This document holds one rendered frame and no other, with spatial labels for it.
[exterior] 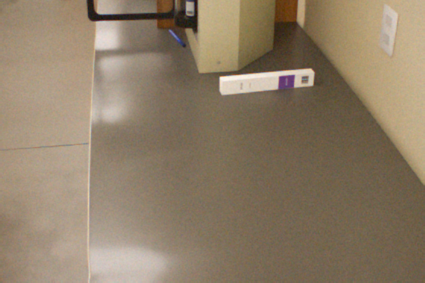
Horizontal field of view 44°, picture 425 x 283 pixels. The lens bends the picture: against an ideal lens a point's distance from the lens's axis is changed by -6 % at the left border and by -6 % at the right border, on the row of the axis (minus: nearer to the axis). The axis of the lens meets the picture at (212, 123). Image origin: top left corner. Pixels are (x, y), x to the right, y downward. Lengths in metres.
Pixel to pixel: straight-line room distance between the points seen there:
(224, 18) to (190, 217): 0.65
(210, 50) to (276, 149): 0.42
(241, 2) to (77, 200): 1.45
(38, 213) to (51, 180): 0.25
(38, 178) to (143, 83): 1.41
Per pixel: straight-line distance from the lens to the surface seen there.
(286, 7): 1.97
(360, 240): 1.05
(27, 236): 2.52
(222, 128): 1.33
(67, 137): 3.13
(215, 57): 1.57
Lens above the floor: 1.63
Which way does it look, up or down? 31 degrees down
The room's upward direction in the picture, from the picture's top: 1 degrees clockwise
